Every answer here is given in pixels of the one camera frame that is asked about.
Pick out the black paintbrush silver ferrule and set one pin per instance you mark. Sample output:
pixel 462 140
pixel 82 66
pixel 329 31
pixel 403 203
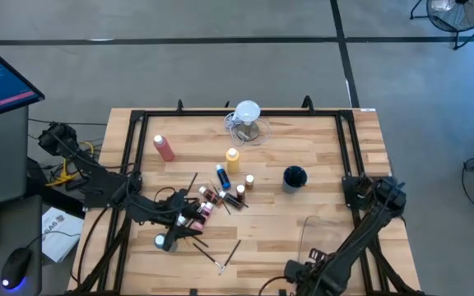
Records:
pixel 206 254

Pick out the grey desk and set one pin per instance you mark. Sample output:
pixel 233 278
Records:
pixel 2 164

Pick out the white paper booklet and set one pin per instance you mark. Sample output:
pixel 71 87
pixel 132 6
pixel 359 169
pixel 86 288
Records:
pixel 62 246

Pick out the blue-grey plastic cup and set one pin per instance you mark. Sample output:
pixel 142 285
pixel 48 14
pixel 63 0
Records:
pixel 294 177

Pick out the large teal paint bottle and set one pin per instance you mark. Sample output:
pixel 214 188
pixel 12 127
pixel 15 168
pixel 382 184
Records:
pixel 159 240

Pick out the white bulb table lamp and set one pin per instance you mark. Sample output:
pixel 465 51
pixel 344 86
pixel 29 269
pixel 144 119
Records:
pixel 247 111

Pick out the large yellow paint bottle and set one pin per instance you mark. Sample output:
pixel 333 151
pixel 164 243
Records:
pixel 233 162

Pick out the black computer mouse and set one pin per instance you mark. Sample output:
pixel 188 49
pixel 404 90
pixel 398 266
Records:
pixel 15 267

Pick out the large pink paint bottle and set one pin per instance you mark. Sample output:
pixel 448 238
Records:
pixel 164 149

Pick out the small dark brown paint bottle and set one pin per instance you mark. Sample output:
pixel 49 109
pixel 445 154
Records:
pixel 230 200

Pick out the black floor fan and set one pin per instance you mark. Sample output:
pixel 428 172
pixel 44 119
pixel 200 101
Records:
pixel 459 16

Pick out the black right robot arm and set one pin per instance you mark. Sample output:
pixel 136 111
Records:
pixel 356 242

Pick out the small gold paint bottle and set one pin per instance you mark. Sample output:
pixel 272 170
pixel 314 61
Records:
pixel 249 181

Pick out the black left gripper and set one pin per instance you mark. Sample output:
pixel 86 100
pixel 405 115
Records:
pixel 169 211

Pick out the clear plastic bin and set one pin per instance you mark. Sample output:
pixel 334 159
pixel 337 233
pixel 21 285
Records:
pixel 315 238

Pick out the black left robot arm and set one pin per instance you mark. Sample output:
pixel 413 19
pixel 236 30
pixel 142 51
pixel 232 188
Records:
pixel 109 187

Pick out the small blue paint bottle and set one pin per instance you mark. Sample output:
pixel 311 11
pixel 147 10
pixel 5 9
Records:
pixel 223 177

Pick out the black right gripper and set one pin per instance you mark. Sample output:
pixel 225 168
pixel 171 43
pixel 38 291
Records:
pixel 303 271

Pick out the small pink paint bottle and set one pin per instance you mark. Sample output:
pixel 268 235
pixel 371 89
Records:
pixel 205 211

